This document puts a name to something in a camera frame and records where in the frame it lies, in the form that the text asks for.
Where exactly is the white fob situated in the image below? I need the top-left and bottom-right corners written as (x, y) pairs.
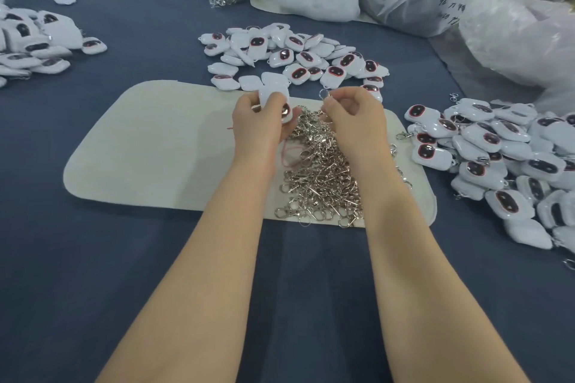
top-left (252, 84), bottom-right (293, 123)

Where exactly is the crumpled clear plastic bag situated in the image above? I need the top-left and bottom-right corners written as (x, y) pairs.
top-left (458, 0), bottom-right (575, 114)

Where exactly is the person's right forearm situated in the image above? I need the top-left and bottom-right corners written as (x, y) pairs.
top-left (359, 172), bottom-right (531, 383)

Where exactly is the cream felt work mat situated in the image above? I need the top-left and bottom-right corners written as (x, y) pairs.
top-left (63, 80), bottom-right (438, 227)

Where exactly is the pile of metal clasps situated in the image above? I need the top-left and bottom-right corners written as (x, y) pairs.
top-left (275, 107), bottom-right (413, 229)

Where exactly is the pile of finished fobs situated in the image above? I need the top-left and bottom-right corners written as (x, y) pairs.
top-left (395, 95), bottom-right (575, 267)

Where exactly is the thin red thread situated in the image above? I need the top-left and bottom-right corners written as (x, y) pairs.
top-left (226, 125), bottom-right (307, 169)

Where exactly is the person's right hand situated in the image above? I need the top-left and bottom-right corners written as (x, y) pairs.
top-left (322, 86), bottom-right (390, 184)

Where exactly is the person's left hand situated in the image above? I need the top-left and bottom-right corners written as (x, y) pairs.
top-left (232, 91), bottom-right (302, 173)

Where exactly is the person's left forearm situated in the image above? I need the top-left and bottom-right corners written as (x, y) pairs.
top-left (97, 167), bottom-right (278, 383)

